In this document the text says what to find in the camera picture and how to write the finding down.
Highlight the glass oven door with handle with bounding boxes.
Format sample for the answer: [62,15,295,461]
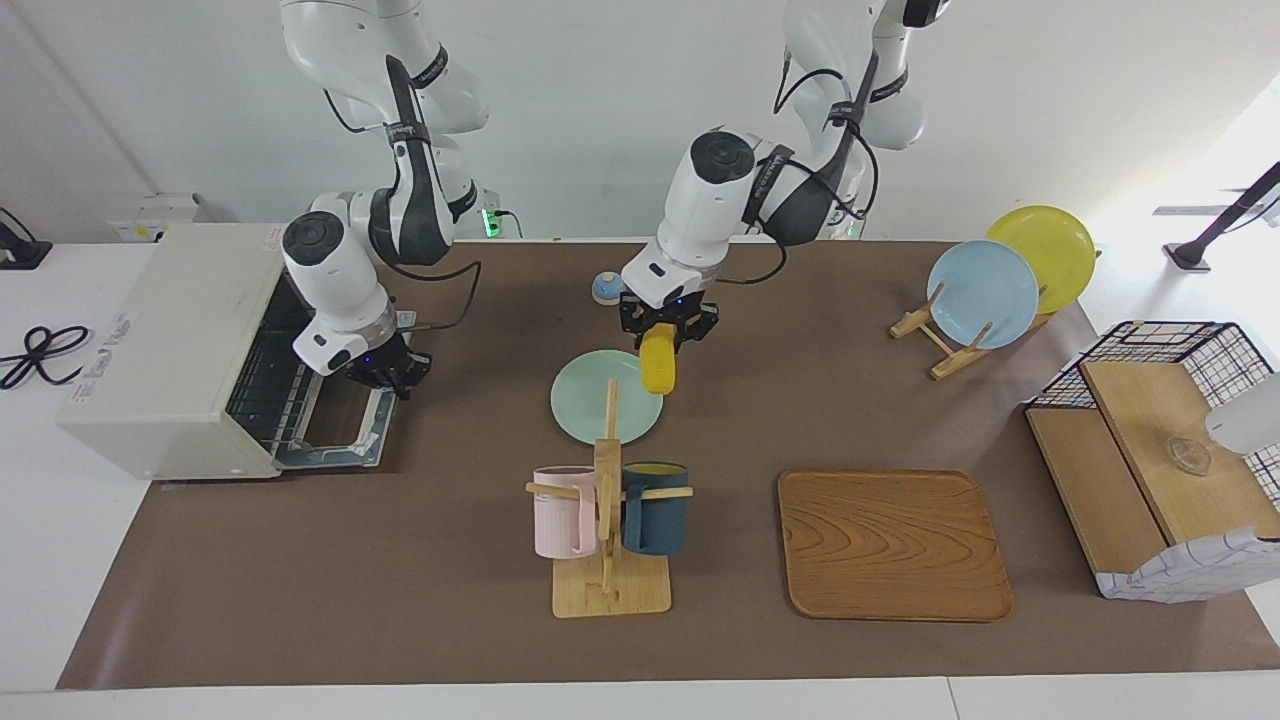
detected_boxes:
[272,385,413,471]

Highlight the yellow corn cob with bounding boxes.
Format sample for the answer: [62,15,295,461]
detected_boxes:
[640,322,679,396]

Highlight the mint green plate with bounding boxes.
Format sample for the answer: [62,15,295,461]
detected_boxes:
[549,348,665,447]

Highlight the white toaster oven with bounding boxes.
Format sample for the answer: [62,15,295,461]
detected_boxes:
[55,222,326,483]

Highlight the brown table mat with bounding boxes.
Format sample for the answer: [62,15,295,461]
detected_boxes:
[55,240,1280,691]

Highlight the dark teal mug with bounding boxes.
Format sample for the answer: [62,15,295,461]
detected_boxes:
[620,461,691,558]

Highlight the pink mug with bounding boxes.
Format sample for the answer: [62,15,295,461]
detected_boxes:
[531,466,601,560]

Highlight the wooden plate rack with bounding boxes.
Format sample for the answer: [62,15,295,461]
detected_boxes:
[889,250,1103,381]

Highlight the brown wooden tray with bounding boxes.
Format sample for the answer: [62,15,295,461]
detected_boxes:
[777,468,1015,624]

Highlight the wooden mug rack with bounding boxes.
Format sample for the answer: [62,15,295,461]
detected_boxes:
[525,378,695,619]

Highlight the white power strip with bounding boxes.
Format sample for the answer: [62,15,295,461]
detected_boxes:
[105,193,216,244]

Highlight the light blue plate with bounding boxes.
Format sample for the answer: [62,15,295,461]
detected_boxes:
[926,240,1041,351]

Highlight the yellow plate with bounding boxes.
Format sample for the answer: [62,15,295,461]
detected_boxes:
[986,205,1099,316]

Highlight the black clamp base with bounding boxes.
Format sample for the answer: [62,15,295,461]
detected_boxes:
[0,207,53,271]

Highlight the wooden two-tier shelf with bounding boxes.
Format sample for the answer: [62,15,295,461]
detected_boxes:
[1027,360,1280,576]

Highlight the black stand leg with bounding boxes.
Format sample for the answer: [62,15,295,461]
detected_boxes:
[1163,160,1280,273]

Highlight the small clear glass dish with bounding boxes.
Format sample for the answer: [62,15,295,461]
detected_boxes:
[1165,437,1214,476]

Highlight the white blurry cylinder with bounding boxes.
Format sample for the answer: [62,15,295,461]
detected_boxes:
[1204,372,1280,457]

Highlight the black knotted cable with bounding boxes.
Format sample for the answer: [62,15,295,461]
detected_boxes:
[0,325,93,391]

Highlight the wire basket with checkered liner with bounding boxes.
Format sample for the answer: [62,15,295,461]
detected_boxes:
[1024,320,1280,604]

